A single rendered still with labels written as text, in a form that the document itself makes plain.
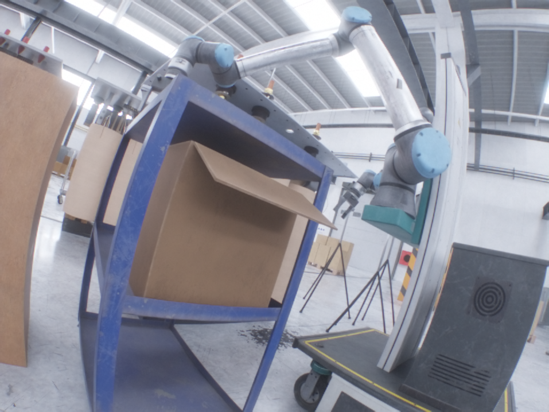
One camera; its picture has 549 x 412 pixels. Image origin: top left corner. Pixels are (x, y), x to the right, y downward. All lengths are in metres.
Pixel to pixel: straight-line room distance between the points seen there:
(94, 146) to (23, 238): 2.02
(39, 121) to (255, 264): 0.69
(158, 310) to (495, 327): 0.85
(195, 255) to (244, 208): 0.13
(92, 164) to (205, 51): 1.99
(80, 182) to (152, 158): 2.38
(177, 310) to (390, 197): 0.76
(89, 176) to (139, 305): 2.35
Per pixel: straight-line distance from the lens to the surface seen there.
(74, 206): 2.78
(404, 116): 0.89
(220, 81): 1.10
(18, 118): 0.83
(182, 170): 0.44
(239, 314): 0.56
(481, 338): 0.87
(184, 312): 0.49
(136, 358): 1.01
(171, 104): 0.42
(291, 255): 1.84
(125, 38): 10.04
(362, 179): 1.65
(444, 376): 0.91
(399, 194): 0.95
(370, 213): 0.95
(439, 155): 0.85
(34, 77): 0.84
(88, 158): 2.76
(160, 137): 0.41
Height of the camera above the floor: 0.72
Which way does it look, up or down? 5 degrees up
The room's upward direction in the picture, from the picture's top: 18 degrees clockwise
